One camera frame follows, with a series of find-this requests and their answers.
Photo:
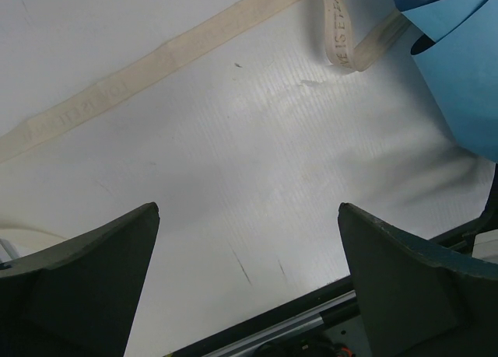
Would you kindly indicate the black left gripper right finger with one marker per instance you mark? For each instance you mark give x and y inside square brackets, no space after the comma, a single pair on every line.
[416,297]

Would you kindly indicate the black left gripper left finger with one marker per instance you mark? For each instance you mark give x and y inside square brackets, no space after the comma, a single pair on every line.
[79,298]

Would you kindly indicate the blue wrapping paper sheet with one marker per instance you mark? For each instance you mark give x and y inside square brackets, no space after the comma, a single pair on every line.
[457,57]

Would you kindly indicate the cream printed ribbon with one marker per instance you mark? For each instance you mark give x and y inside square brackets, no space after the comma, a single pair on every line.
[340,48]

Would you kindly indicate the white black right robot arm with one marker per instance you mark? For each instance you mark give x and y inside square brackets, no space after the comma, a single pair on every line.
[485,241]

